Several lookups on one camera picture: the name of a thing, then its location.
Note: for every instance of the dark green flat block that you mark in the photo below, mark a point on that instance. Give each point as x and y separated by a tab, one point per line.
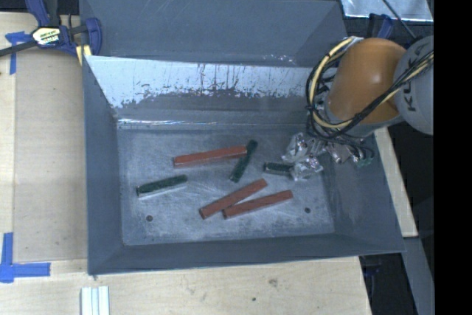
161	185
243	161
277	167

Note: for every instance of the grey metal bin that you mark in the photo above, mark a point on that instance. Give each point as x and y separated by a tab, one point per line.
221	225

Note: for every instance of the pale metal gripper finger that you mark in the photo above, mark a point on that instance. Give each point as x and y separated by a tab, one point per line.
299	147
308	167

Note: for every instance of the red-brown flat block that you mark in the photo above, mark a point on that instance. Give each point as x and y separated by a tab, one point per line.
233	198
258	204
210	156

